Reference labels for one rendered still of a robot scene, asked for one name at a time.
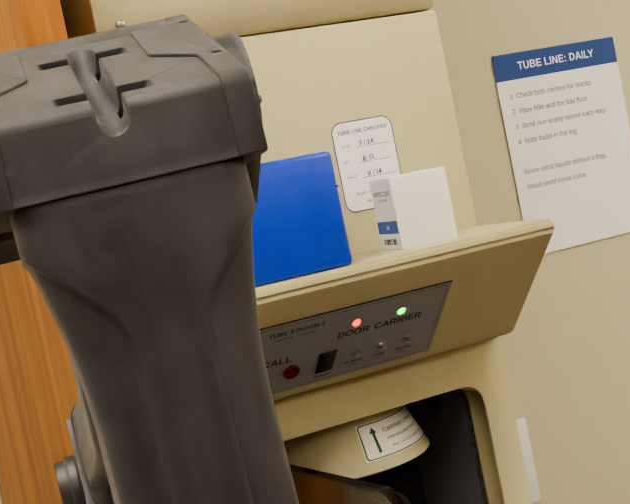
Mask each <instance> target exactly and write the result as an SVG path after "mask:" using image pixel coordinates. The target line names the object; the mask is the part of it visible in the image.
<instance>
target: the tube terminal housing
mask: <svg viewBox="0 0 630 504"><path fill-rule="evenodd" d="M240 38H241V40H242V42H243V44H244V46H245V49H246V51H247V54H248V57H249V60H250V63H251V66H252V69H253V73H254V76H255V80H256V85H257V89H258V94H259V95H261V97H262V102H261V103H260V105H261V112H262V121H263V129H264V133H265V137H266V141H267V145H268V150H267V151H266V152H264V153H263V154H261V163H266V162H271V161H276V160H282V159H287V158H292V157H297V156H303V155H308V154H313V153H318V152H324V151H327V152H329V153H330V155H331V158H332V163H333V168H334V173H335V178H336V183H337V185H339V187H337V188H338V193H339V198H340V203H341V208H342V213H343V218H344V223H345V228H346V233H347V238H348V243H349V248H350V252H351V255H356V254H360V253H364V252H368V251H373V250H377V249H381V248H382V244H381V239H380V234H379V229H378V224H377V219H376V214H375V209H372V210H368V211H363V212H359V213H354V214H349V215H347V212H346V207H345V202H344V197H343V192H342V187H341V182H340V177H339V172H338V167H337V162H336V157H335V152H334V147H333V142H332V137H331V132H330V127H329V124H334V123H339V122H345V121H350V120H356V119H361V118H367V117H372V116H378V115H384V114H389V113H390V116H391V122H392V127H393V132H394V137H395V142H396V147H397V152H398V157H399V162H400V167H401V172H402V174H407V173H412V172H417V171H422V170H427V169H432V168H437V167H443V166H444V167H445V172H446V177H447V183H448V188H449V193H450V198H451V203H452V208H453V213H454V218H455V223H456V228H457V231H458V230H462V229H466V228H471V227H475V226H477V222H476V217H475V212H474V206H473V201H472V196H471V191H470V186H469V181H468V176H467V171H466V166H465V161H464V155H463V150H462V145H461V140H460V135H459V130H458V125H457V120H456V115H455V110H454V105H453V99H452V94H451V89H450V84H449V79H448V74H447V69H446V64H445V59H444V54H443V48H442V43H441V38H440V33H439V28H438V23H437V18H436V13H435V11H425V12H418V13H411V14H404V15H396V16H389V17H382V18H375V19H368V20H361V21H354V22H347V23H340V24H333V25H325V26H318V27H311V28H304V29H297V30H290V31H283V32H276V33H269V34H261V35H254V36H247V37H240ZM456 389H461V390H462V391H463V392H464V393H465V394H466V396H467V399H468V402H469V407H470V412H471V417H472V422H473V427H474V432H475V437H476V442H477V447H478V452H479V457H480V462H481V467H482V472H483V477H484V482H485V487H486V492H487V497H488V502H489V504H532V499H531V494H530V489H529V484H528V479H527V474H526V469H525V464H524V459H523V454H522V448H521V443H520V438H519V433H518V428H517V423H516V418H515V413H514V408H513V403H512V398H511V392H510V387H509V382H508V377H507V372H506V367H505V362H504V357H503V352H502V347H501V341H500V336H499V337H495V338H491V339H488V340H484V341H481V342H477V343H474V344H470V345H467V346H463V347H460V348H456V349H453V350H449V351H446V352H442V353H439V354H435V355H432V356H428V357H425V358H421V359H418V360H414V361H411V362H407V363H404V364H400V365H396V366H393V367H389V368H386V369H382V370H379V371H375V372H372V373H368V374H365V375H361V376H358V377H354V378H351V379H347V380H344V381H340V382H337V383H333V384H330V385H326V386H323V387H319V388H316V389H312V390H309V391H305V392H301V393H298V394H294V395H291V396H287V397H284V398H280V399H277V400H273V401H274V405H275V409H276V413H277V417H278V421H279V425H280V429H281V433H282V437H283V441H287V440H290V439H293V438H297V437H300V436H303V435H307V434H310V433H313V432H317V431H320V430H323V429H326V428H330V427H333V426H336V425H340V424H343V423H346V422H350V421H353V420H356V419H360V418H363V417H366V416H370V415H373V414H376V413H380V412H383V411H386V410H390V409H393V408H396V407H399V406H403V405H406V404H409V403H413V402H416V401H419V400H423V399H426V398H429V397H433V396H436V395H439V394H443V393H446V392H449V391H453V390H456Z"/></svg>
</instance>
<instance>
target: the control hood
mask: <svg viewBox="0 0 630 504"><path fill-rule="evenodd" d="M554 228H555V227H554V222H553V221H550V218H546V219H537V220H528V221H518V222H509V223H500V224H490V225H481V226H475V227H471V228H466V229H462V230H458V231H457V233H458V238H454V239H449V240H445V241H440V242H436V243H431V244H427V245H422V246H418V247H413V248H409V249H404V250H383V249H382V248H381V249H377V250H373V251H368V252H364V253H360V254H356V255H351V257H352V262H351V264H350V265H348V266H344V267H339V268H335V269H331V270H327V271H323V272H318V273H314V274H310V275H306V276H302V277H297V278H293V279H289V280H285V281H281V282H276V283H272V284H268V285H264V286H260V287H255V293H256V302H257V311H258V320H259V328H260V329H262V328H266V327H270V326H274V325H278V324H282V323H286V322H290V321H293V320H297V319H301V318H305V317H309V316H313V315H317V314H321V313H325V312H329V311H333V310H337V309H341V308H344V307H348V306H352V305H356V304H360V303H364V302H368V301H372V300H376V299H380V298H384V297H388V296H392V295H395V294H399V293H403V292H407V291H411V290H415V289H419V288H423V287H427V286H431V285H435V284H439V283H442V282H446V281H450V280H453V281H452V283H451V286H450V289H449V292H448V295H447V298H446V301H445V304H444V307H443V310H442V313H441V316H440V318H439V321H438V324H437V327H436V330H435V333H434V336H433V339H432V342H431V345H430V348H429V350H428V351H426V352H422V353H419V354H415V355H412V356H408V357H404V358H401V359H397V360H394V361H390V362H387V363H383V364H380V365H376V366H373V367H369V368H365V369H362V370H358V371H355V372H351V373H348V374H344V375H341V376H337V377H333V378H330V379H326V380H323V381H319V382H316V383H312V384H309V385H305V386H302V387H298V388H294V389H291V390H287V391H284V392H280V393H277V394H273V395H272V397H273V400H277V399H280V398H284V397H287V396H291V395H294V394H298V393H301V392H305V391H309V390H312V389H316V388H319V387H323V386H326V385H330V384H333V383H337V382H340V381H344V380H347V379H351V378H354V377H358V376H361V375H365V374H368V373H372V372H375V371H379V370H382V369H386V368H389V367H393V366H396V365H400V364H404V363H407V362H411V361H414V360H418V359H421V358H425V357H428V356H432V355H435V354H439V353H442V352H446V351H449V350H453V349H456V348H460V347H463V346H467V345H470V344H474V343H477V342H481V341H484V340H488V339H491V338H495V337H499V336H502V335H506V334H509V333H511V331H513V330H514V328H515V325H516V323H517V320H518V318H519V316H520V313H521V311H522V308H523V306H524V303H525V301H526V298H527V296H528V293H529V291H530V288H531V286H532V283H533V281H534V278H535V276H536V274H537V271H538V269H539V266H540V264H541V261H542V259H543V256H544V254H545V251H546V249H547V246H548V244H549V241H550V239H551V237H552V234H553V231H554Z"/></svg>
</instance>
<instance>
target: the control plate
mask: <svg viewBox="0 0 630 504"><path fill-rule="evenodd" d="M452 281H453V280H450V281H446V282H442V283H439V284H435V285H431V286H427V287H423V288H419V289H415V290H411V291H407V292H403V293H399V294H395V295H392V296H388V297H384V298H380V299H376V300H372V301H368V302H364V303H360V304H356V305H352V306H348V307H344V308H341V309H337V310H333V311H329V312H325V313H321V314H317V315H313V316H309V317H305V318H301V319H297V320H293V321H290V322H286V323H282V324H278V325H274V326H270V327H266V328H262V329H260V335H261V341H262V348H263V355H264V360H265V365H266V370H267V375H268V380H269V385H270V389H271V393H272V395H273V394H277V393H280V392H284V391H287V390H291V389H294V388H298V387H302V386H305V385H309V384H312V383H316V382H319V381H323V380H326V379H330V378H333V377H337V376H341V375H344V374H348V373H351V372H355V371H358V370H362V369H365V368H369V367H373V366H376V365H380V364H383V363H387V362H390V361H394V360H397V359H401V358H404V357H408V356H412V355H415V354H419V353H422V352H426V351H428V350H429V348H430V345H431V342H432V339H433V336H434V333H435V330H436V327H437V324H438V321H439V318H440V316H441V313H442V310H443V307H444V304H445V301H446V298H447V295H448V292H449V289H450V286H451V283H452ZM401 306H406V307H407V310H406V312H405V313H404V314H402V315H400V316H397V315H396V310H397V309H398V308H399V307H401ZM356 318H362V323H361V324H360V325H359V326H357V327H352V326H351V322H352V321H353V320H354V319H356ZM406 334H408V335H411V336H410V342H409V343H408V344H406V343H404V342H401V338H402V337H403V336H405V335H406ZM381 341H385V342H386V345H385V347H386V349H385V350H381V349H376V347H377V344H378V343H380V342H381ZM356 348H361V352H360V354H361V356H360V357H356V356H352V355H351V353H352V351H353V350H354V349H356ZM336 349H337V353H336V357H335V360H334V364H333V368H332V370H328V371H325V372H321V373H317V374H315V370H316V366H317V363H318V359H319V355H320V354H321V353H325V352H329V351H332V350H336ZM292 365H297V366H298V367H299V368H300V372H299V374H298V375H297V376H296V377H294V378H292V379H286V378H285V377H284V376H283V372H284V371H285V369H286V368H288V367H289V366H292Z"/></svg>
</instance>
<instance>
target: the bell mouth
mask: <svg viewBox="0 0 630 504"><path fill-rule="evenodd" d="M429 444H430V442H429V440H428V438H427V437H426V435H425V434H424V432H423V431H422V429H421V428H420V426H419V425H418V423H417V422H416V421H415V419H414V418H413V416H412V415H411V413H410V412H409V411H408V409H407V408H406V406H405V405H403V406H399V407H396V408H393V409H390V410H386V411H383V412H380V413H376V414H373V415H370V416H366V417H363V418H360V419H356V420H353V421H350V422H346V423H343V424H340V425H336V426H333V427H330V428H326V429H323V430H320V431H317V432H313V433H310V434H307V435H303V436H300V437H297V438H293V439H290V440H287V441H284V445H285V449H286V453H287V457H288V461H289V464H291V465H296V466H300V467H305V468H309V469H314V470H318V471H322V472H327V473H331V474H336V475H340V476H345V477H349V478H354V479H359V478H363V477H366V476H370V475H373V474H377V473H380V472H383V471H386V470H389V469H392V468H394V467H397V466H399V465H402V464H404V463H406V462H409V461H411V460H412V459H414V458H416V457H418V456H419V455H421V454H422V453H423V452H424V451H425V450H426V449H427V448H428V446H429Z"/></svg>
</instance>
